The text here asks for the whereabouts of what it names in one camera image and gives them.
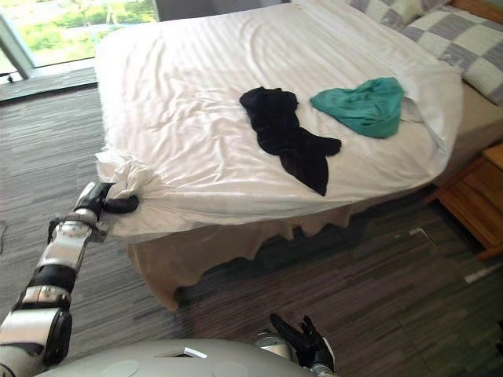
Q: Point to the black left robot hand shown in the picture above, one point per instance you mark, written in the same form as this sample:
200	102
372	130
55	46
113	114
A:
118	203

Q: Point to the teal garment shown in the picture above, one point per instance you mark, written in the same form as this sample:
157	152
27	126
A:
365	106

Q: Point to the window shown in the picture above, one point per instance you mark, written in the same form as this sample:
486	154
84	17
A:
67	31

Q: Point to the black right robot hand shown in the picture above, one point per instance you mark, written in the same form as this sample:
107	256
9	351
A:
302	339

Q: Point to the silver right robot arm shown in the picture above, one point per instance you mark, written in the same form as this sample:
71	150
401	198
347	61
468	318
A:
275	345

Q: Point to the white striped quilt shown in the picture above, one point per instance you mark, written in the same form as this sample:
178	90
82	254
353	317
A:
220	118

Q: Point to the black garment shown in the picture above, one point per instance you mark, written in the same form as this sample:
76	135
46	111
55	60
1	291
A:
291	137

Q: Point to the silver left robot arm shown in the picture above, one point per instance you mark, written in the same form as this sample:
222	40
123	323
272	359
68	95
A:
43	282

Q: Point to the wooden headboard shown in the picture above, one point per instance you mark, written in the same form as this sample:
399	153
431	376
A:
481	9

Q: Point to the wooden nightstand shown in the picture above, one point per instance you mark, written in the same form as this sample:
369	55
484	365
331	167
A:
475	200

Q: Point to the beige mattress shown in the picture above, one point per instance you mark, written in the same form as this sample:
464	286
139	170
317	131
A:
477	118

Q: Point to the checkered grey white pillow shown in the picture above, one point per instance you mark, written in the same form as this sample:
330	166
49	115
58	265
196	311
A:
460	43
389	9

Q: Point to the beige bed skirt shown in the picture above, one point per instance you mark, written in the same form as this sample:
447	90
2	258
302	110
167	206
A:
220	251

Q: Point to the silver robot torso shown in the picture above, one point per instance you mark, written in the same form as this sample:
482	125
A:
177	359

